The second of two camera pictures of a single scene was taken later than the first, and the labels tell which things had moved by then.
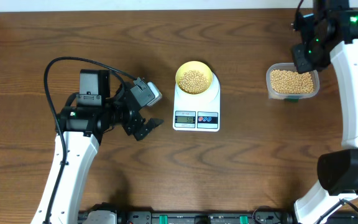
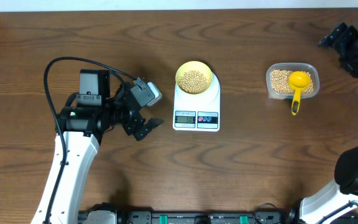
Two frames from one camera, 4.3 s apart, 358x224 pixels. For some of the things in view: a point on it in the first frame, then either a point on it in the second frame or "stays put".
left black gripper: [132, 126] stays put
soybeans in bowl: [193, 82] stays put
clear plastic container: [284, 82] stays put
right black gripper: [302, 65] → [338, 38]
